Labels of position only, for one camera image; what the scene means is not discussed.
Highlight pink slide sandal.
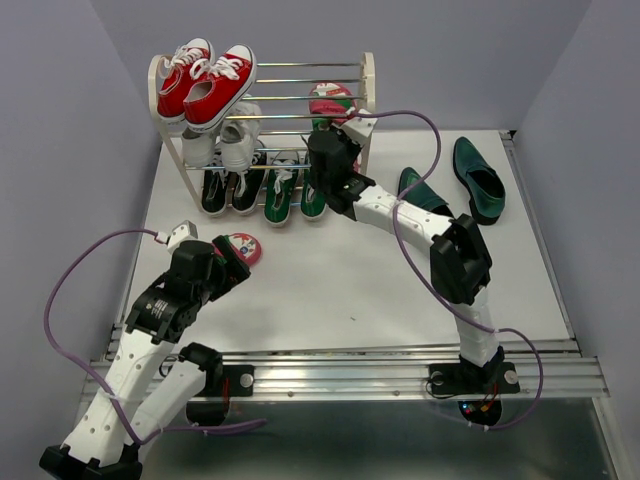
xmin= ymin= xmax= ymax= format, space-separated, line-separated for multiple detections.
xmin=309 ymin=82 xmax=357 ymax=141
xmin=211 ymin=233 xmax=262 ymax=276

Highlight green canvas sneaker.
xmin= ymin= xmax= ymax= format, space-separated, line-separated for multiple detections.
xmin=264 ymin=151 xmax=301 ymax=227
xmin=300 ymin=168 xmax=327 ymax=221

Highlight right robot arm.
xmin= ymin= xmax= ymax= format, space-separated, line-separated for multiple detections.
xmin=306 ymin=130 xmax=504 ymax=396

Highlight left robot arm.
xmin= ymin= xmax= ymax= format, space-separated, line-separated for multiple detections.
xmin=39 ymin=236 xmax=250 ymax=479

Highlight cream shoe rack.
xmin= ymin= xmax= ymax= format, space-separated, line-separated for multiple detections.
xmin=147 ymin=52 xmax=376 ymax=211

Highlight black sneaker left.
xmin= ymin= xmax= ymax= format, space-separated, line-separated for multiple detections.
xmin=201 ymin=170 xmax=228 ymax=217

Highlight black sneaker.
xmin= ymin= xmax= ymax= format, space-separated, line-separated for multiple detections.
xmin=228 ymin=148 xmax=267 ymax=216
xmin=201 ymin=170 xmax=228 ymax=217

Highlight black sneaker right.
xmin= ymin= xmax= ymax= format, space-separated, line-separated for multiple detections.
xmin=228 ymin=148 xmax=267 ymax=216

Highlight white sneaker right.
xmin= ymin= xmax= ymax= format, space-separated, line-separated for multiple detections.
xmin=220 ymin=102 xmax=262 ymax=173

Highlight white sneaker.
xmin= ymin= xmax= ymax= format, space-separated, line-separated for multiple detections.
xmin=181 ymin=127 xmax=220 ymax=168
xmin=220 ymin=102 xmax=262 ymax=173

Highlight dark green loafer near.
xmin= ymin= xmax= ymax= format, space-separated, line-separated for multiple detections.
xmin=398 ymin=167 xmax=453 ymax=217

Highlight dark green loafer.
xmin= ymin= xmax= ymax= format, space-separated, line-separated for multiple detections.
xmin=398 ymin=167 xmax=453 ymax=217
xmin=452 ymin=137 xmax=506 ymax=226

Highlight white sneaker left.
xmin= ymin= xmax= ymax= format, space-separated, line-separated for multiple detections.
xmin=181 ymin=127 xmax=220 ymax=168

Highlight red sneaker right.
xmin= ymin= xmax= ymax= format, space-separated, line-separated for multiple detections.
xmin=183 ymin=44 xmax=257 ymax=133

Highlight red sneaker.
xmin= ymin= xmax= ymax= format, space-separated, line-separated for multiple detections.
xmin=157 ymin=38 xmax=214 ymax=124
xmin=183 ymin=44 xmax=257 ymax=133

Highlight dark green loafer far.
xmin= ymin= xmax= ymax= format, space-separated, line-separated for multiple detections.
xmin=452 ymin=137 xmax=506 ymax=226

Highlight red sneaker left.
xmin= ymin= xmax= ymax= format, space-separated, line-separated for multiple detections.
xmin=157 ymin=38 xmax=214 ymax=124

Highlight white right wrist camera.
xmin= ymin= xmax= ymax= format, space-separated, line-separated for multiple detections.
xmin=340 ymin=108 xmax=378 ymax=147

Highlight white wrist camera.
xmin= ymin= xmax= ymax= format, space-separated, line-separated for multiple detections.
xmin=167 ymin=220 xmax=198 ymax=253
xmin=340 ymin=108 xmax=378 ymax=147

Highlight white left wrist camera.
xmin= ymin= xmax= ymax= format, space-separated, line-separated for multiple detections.
xmin=167 ymin=220 xmax=198 ymax=253

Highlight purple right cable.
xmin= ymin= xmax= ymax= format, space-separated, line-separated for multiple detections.
xmin=349 ymin=109 xmax=545 ymax=434

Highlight purple cable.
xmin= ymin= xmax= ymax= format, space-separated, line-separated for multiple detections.
xmin=349 ymin=109 xmax=545 ymax=434
xmin=43 ymin=228 xmax=268 ymax=446

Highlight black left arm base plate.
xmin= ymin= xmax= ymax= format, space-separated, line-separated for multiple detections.
xmin=198 ymin=364 xmax=255 ymax=398

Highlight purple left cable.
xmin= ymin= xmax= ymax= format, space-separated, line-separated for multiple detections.
xmin=43 ymin=228 xmax=268 ymax=446

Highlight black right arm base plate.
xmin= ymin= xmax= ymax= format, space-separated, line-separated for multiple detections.
xmin=428 ymin=362 xmax=521 ymax=397

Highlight aluminium table edge rail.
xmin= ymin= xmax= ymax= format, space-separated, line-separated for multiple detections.
xmin=224 ymin=340 xmax=609 ymax=403

